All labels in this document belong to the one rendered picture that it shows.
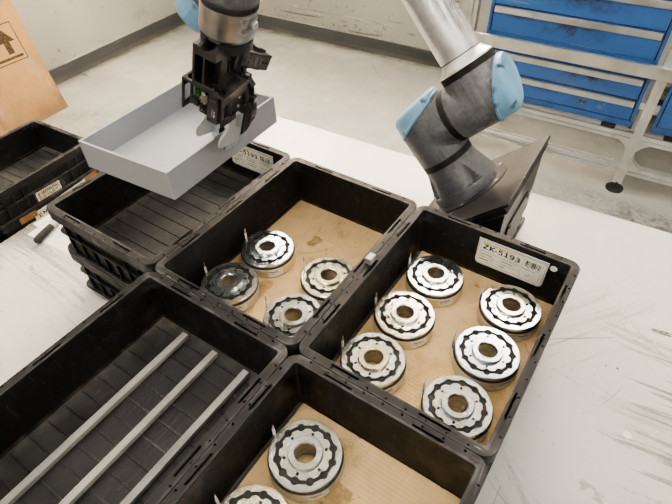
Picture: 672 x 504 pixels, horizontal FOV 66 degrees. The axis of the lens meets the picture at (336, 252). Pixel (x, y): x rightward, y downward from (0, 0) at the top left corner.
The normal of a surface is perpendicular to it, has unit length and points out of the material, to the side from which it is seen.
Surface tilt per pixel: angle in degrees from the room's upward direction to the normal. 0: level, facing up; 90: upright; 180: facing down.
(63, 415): 0
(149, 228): 0
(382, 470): 0
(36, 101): 73
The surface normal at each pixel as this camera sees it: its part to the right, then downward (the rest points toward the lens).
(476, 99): -0.46, 0.49
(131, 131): 0.86, 0.32
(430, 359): -0.01, -0.72
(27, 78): 0.81, 0.15
